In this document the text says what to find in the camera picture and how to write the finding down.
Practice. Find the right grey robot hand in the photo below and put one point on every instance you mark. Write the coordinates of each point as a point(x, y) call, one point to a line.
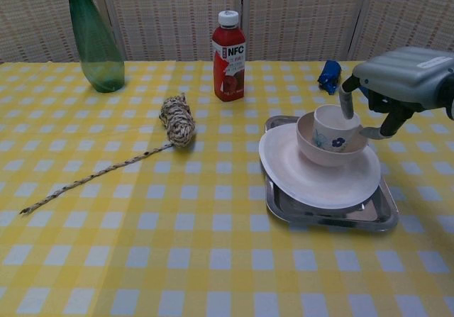
point(404, 72)

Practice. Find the white floral paper cup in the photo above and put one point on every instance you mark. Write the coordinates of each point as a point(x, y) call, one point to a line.
point(335, 132)

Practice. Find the light brown bowl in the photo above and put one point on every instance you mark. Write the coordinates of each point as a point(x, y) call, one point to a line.
point(312, 143)

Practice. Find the silver metal tray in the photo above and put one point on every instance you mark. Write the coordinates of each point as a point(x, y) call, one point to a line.
point(326, 214)

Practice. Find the blue crumpled wrapper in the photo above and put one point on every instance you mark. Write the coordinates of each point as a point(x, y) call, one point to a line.
point(330, 75)

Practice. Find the woven folding screen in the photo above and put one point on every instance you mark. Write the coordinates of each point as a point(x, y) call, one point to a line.
point(291, 15)

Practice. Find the white round plate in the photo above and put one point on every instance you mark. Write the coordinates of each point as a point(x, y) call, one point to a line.
point(319, 182)

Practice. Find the red NFC juice bottle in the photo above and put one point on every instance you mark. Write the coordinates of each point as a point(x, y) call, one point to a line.
point(229, 61)

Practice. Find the yellow checkered tablecloth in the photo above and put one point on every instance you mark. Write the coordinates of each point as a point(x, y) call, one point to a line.
point(177, 225)

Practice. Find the green glass bottle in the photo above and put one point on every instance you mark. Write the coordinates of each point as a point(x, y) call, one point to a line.
point(97, 47)

